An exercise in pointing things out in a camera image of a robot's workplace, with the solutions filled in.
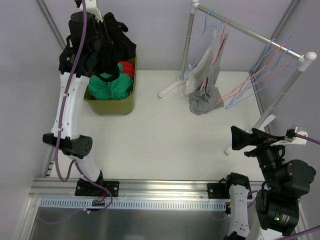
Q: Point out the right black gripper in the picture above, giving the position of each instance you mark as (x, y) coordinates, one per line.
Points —
(256, 139)

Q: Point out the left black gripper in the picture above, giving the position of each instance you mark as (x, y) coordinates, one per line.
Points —
(100, 65)

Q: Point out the black tank top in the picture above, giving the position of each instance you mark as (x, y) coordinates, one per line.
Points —
(116, 47)

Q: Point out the blue hanger of green top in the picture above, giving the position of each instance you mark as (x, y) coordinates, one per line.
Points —
(269, 66)

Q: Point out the red tank top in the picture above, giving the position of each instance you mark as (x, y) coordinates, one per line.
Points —
(127, 68)

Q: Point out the green tank top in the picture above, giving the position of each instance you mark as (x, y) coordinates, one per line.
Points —
(118, 89)

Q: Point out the blue hanger of black top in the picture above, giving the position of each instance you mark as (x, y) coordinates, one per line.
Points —
(270, 63)

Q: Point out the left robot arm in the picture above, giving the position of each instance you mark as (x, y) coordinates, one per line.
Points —
(76, 65)

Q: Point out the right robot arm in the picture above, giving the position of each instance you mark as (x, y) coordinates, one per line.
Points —
(285, 182)

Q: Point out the grey tank top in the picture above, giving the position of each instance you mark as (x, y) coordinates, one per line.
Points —
(205, 101)

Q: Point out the white tank top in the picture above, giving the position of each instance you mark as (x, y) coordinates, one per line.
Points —
(195, 75)

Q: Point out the pink hanger of grey top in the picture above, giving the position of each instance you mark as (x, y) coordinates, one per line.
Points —
(214, 67)

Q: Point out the blue hanger of white top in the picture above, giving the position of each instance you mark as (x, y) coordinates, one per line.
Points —
(193, 55)

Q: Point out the olive green plastic basket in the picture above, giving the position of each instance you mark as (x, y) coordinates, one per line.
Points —
(113, 107)

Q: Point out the white metal clothes rack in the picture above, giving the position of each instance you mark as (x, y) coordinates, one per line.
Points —
(303, 60)

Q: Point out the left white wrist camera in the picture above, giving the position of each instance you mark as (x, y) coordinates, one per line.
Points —
(91, 7)

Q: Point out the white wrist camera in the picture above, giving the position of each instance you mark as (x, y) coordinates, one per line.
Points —
(91, 7)
(291, 136)

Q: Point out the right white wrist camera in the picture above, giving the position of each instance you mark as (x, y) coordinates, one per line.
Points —
(291, 136)

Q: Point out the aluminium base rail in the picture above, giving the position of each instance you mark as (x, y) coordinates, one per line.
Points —
(164, 190)

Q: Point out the white slotted cable duct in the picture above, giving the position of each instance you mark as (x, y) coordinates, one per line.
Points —
(134, 204)

